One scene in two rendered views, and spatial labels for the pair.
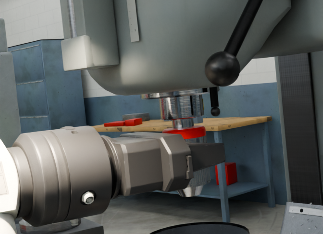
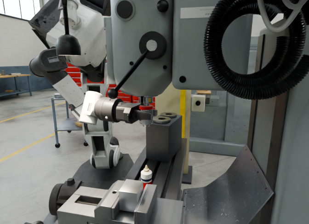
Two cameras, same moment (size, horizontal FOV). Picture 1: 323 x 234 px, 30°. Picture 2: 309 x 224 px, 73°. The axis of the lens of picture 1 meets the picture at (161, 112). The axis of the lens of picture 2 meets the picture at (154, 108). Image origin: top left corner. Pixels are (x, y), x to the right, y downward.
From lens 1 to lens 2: 0.65 m
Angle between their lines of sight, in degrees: 53
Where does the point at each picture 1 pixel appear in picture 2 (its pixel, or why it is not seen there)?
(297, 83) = not seen: hidden behind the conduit
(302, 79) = not seen: hidden behind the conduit
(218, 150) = (147, 115)
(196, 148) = (140, 113)
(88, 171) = (105, 111)
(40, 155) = (97, 104)
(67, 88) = not seen: outside the picture
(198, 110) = (145, 101)
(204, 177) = (145, 122)
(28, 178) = (95, 108)
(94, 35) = (110, 75)
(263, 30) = (151, 80)
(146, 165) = (121, 113)
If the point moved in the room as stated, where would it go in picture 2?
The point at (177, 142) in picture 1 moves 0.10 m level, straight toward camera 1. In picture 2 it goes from (127, 110) to (98, 114)
